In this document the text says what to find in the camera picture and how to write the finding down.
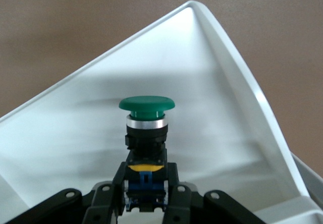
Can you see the green mushroom push button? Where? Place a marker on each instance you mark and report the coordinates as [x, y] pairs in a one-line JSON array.
[[147, 105]]

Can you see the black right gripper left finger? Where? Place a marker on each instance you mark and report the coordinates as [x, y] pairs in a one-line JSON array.
[[117, 183]]

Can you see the white plastic drawer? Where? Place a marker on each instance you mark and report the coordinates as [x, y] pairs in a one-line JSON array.
[[176, 57]]

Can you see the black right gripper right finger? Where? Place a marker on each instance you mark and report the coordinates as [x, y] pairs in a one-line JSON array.
[[172, 178]]

